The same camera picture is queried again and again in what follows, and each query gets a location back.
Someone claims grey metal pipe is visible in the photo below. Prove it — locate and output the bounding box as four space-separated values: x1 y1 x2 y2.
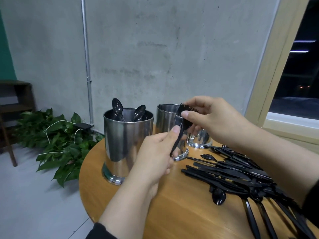
81 0 95 126

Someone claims green leafy plant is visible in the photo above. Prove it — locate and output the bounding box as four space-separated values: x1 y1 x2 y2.
14 108 105 187

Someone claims black plastic fork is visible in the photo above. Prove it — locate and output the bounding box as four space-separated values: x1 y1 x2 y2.
170 103 194 157

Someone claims thin white cable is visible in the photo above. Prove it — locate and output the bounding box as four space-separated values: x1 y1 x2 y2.
37 120 84 157

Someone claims person's left forearm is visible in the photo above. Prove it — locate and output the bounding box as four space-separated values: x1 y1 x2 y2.
85 174 161 239

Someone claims person's left hand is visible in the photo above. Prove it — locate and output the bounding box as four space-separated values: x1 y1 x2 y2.
131 126 181 188

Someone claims pile of black plastic cutlery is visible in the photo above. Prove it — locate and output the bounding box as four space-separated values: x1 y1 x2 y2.
181 143 319 239

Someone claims person's right hand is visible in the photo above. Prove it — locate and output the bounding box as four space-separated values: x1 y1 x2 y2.
181 95 250 148

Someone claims dark wooden shelf unit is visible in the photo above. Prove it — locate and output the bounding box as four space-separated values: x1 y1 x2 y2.
0 80 37 167

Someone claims person's right forearm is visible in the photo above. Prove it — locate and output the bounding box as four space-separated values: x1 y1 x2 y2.
234 122 319 228

